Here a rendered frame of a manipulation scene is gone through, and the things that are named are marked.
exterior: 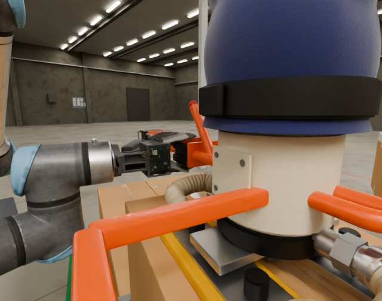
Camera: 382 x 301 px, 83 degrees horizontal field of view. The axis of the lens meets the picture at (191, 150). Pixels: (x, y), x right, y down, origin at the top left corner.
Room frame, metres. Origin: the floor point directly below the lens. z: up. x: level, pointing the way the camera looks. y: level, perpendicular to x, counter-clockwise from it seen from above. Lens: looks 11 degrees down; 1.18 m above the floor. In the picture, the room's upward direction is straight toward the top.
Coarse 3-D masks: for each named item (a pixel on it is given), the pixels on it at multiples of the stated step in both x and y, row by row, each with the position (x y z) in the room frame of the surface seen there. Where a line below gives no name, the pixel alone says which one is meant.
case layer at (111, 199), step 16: (176, 176) 2.00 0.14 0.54; (112, 192) 1.59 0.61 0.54; (128, 192) 1.59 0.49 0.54; (144, 192) 1.59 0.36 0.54; (160, 192) 1.59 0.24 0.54; (112, 208) 1.31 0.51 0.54; (112, 256) 0.84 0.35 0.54; (112, 272) 0.85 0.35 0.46; (128, 272) 0.75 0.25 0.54; (128, 288) 0.67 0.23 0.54
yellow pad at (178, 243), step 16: (208, 224) 0.37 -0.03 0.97; (176, 240) 0.33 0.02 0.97; (176, 256) 0.29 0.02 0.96; (192, 256) 0.28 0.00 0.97; (192, 272) 0.25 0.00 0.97; (208, 272) 0.25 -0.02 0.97; (240, 272) 0.25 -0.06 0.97; (256, 272) 0.22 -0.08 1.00; (208, 288) 0.23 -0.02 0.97; (224, 288) 0.22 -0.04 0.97; (240, 288) 0.22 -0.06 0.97; (256, 288) 0.20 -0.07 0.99; (272, 288) 0.22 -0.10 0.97; (288, 288) 0.23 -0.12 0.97
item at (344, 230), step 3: (342, 228) 0.31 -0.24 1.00; (345, 228) 0.31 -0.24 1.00; (348, 228) 0.31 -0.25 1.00; (351, 228) 0.31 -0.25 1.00; (336, 231) 0.34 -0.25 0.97; (339, 231) 0.30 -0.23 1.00; (342, 231) 0.30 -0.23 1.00; (345, 231) 0.30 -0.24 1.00; (348, 231) 0.30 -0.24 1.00; (351, 231) 0.30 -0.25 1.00; (354, 231) 0.30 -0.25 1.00; (357, 231) 0.30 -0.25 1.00; (342, 234) 0.30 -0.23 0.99; (354, 234) 0.29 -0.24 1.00; (357, 234) 0.29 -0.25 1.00; (360, 234) 0.30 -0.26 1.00; (360, 237) 0.29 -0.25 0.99
